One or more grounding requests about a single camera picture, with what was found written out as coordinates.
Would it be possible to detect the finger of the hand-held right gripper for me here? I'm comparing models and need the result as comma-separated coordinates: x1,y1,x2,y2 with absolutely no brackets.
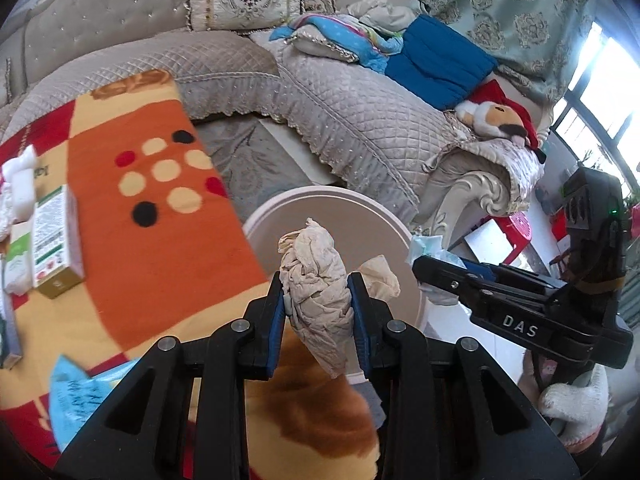
411,255,553,317
457,259,568,292

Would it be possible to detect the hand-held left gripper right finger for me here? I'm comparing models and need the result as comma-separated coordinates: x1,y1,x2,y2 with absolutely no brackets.
347,271,583,480

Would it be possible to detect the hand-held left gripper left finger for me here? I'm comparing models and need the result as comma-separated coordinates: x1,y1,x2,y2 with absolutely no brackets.
54,272,288,480

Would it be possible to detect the white green milk carton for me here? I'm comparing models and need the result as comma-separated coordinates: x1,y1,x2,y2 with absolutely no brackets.
31,185,86,301

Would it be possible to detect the person's right hand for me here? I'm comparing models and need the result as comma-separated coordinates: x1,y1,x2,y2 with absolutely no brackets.
537,362,611,443

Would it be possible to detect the white flat board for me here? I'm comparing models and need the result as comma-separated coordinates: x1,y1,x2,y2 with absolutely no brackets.
462,220,518,263

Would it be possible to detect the small crumpled beige tissue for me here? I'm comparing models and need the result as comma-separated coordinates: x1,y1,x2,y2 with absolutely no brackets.
357,255,402,301

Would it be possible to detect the red plastic stool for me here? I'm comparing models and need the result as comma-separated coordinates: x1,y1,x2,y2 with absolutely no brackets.
492,210,533,266

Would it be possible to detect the red box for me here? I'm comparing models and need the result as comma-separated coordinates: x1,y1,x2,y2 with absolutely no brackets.
550,210,571,241

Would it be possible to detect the orange printed blanket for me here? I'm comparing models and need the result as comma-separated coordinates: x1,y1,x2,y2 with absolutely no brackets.
0,69,381,480

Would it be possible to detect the plush toy with red hat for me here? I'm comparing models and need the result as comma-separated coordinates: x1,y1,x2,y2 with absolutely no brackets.
454,80,548,163

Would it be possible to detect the grey patterned rug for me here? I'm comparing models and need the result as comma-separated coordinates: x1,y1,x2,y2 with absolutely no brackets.
192,117,326,221

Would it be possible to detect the beige quilted sofa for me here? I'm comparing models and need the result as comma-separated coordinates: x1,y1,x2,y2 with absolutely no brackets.
0,0,546,241

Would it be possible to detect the window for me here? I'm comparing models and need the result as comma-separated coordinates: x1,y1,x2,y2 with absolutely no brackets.
547,20,640,186

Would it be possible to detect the blue quilted cushion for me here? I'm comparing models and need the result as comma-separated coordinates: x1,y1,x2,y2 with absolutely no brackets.
385,14,500,111

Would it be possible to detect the light blue paper sheet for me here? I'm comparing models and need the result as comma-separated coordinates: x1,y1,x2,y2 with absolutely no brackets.
50,355,146,453

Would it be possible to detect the green patterned curtain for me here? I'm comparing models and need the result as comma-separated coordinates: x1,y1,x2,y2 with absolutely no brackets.
355,0,608,111

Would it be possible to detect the colourful striped cloth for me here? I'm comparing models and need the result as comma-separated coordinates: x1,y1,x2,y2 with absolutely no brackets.
270,12,406,73

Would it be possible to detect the small white green carton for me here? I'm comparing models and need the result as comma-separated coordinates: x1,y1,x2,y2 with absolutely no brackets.
2,220,38,296

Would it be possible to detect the beige crumpled garment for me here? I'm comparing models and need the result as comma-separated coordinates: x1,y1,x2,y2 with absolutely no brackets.
347,0,426,36

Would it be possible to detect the long narrow box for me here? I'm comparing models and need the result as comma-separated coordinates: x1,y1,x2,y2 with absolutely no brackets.
0,280,23,371

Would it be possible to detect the white foam block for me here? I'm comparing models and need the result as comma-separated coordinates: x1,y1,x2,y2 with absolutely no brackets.
5,145,40,221

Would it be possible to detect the small patterned cushion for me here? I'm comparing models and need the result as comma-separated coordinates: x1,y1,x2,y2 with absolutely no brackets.
300,0,341,15

